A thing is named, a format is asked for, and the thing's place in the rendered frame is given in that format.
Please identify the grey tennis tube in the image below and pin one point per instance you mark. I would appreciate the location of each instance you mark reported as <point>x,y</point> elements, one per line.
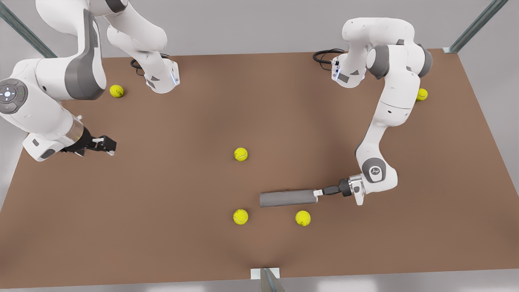
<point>288,198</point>

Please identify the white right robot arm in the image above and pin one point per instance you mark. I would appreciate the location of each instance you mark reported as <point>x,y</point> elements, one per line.
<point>48,81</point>

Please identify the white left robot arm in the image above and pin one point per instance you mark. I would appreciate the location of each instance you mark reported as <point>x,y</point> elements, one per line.
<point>391,89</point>

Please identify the yellow tennis ball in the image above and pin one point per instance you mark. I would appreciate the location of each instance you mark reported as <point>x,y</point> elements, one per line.
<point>422,94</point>
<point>303,218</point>
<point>116,91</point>
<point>241,154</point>
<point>240,216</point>

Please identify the silver frame post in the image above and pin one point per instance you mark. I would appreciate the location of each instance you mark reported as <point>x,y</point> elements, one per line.
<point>474,26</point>
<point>24,29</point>
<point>267,279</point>

